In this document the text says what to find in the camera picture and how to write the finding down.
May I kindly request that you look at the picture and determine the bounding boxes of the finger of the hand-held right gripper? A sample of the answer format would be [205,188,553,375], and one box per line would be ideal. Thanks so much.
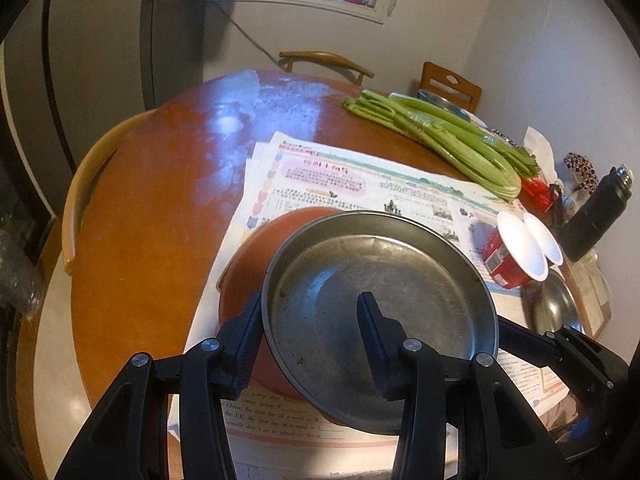
[497,319,566,361]
[556,324,618,393]

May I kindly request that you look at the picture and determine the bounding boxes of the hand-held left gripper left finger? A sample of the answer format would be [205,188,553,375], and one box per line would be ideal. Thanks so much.
[55,290,266,480]

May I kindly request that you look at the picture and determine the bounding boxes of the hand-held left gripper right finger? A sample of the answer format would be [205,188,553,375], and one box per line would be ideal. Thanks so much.
[356,292,556,480]

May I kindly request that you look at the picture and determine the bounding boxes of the steel bowl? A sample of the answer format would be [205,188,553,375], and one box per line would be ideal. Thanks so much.
[530,270,586,336]

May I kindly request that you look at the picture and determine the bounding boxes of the round steel plate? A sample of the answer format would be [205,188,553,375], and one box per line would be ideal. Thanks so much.
[261,211,501,436]

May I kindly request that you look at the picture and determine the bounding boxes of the orange plastic plate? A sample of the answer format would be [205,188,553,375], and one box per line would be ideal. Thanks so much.
[216,206,346,411]

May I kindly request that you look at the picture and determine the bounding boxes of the beige paper sheet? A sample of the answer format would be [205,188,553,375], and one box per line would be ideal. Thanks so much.
[562,247,617,341]

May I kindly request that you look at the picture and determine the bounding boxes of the printed newspaper sheet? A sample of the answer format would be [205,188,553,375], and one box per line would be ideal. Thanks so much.
[167,380,461,480]
[240,132,588,411]

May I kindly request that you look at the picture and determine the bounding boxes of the black thermos bottle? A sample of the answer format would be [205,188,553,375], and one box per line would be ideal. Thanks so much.
[560,164,635,263]

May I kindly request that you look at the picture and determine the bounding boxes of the red tissue box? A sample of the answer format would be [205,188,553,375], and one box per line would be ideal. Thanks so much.
[517,127,558,211]

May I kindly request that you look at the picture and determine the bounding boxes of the celery bunch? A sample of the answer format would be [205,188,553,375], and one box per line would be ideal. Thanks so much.
[387,91,541,176]
[342,91,523,202]

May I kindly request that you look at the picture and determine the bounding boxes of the spotted pouch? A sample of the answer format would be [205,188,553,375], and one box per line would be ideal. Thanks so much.
[564,152,600,192]

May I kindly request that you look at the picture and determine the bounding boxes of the light wooden curved chair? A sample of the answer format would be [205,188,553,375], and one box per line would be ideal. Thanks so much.
[61,109,163,276]

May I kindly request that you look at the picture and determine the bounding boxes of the clear plastic bag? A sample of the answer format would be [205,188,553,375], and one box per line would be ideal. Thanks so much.
[0,230,46,321]

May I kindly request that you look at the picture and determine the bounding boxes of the steel basin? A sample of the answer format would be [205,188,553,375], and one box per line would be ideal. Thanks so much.
[417,88,471,111]

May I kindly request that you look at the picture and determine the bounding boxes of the wooden chair with square back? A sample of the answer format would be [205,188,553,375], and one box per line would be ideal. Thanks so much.
[419,61,482,113]

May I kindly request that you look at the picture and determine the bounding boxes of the wooden chair with curved back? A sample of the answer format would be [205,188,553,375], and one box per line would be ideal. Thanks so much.
[278,50,375,86]

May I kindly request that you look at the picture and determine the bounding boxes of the grey refrigerator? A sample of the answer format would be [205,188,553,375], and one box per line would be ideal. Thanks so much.
[0,0,208,211]

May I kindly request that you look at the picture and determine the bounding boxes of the black strap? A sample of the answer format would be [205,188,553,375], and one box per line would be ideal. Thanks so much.
[547,182,566,231]

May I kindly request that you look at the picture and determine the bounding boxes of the black wall cable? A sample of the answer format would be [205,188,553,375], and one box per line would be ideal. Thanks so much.
[207,0,282,68]

